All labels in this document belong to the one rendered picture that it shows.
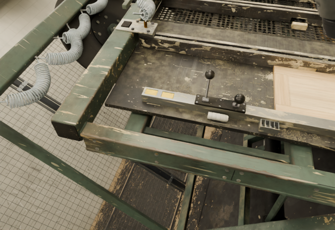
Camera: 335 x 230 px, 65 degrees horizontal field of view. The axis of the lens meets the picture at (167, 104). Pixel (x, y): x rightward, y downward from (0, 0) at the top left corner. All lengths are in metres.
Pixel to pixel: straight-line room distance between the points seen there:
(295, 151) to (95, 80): 0.82
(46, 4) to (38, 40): 5.25
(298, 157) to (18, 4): 6.19
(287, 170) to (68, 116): 0.75
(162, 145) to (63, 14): 1.10
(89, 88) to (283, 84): 0.83
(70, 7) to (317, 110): 1.45
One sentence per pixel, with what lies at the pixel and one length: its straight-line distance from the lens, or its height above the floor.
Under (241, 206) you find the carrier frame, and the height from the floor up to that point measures 0.18.
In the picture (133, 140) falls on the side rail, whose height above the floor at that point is 1.62.
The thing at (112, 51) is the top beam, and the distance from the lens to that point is 1.22.
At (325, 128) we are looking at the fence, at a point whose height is 1.09.
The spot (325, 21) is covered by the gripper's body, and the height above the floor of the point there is 1.64.
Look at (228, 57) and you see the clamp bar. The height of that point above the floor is 1.38.
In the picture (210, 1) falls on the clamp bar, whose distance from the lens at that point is 1.70.
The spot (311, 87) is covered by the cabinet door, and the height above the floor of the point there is 1.08.
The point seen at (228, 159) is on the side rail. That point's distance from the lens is 0.90.
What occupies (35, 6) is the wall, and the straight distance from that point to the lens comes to 6.68.
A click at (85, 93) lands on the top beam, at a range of 1.04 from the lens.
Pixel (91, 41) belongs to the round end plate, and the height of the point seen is 1.93.
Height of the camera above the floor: 1.91
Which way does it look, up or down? 20 degrees down
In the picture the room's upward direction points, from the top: 53 degrees counter-clockwise
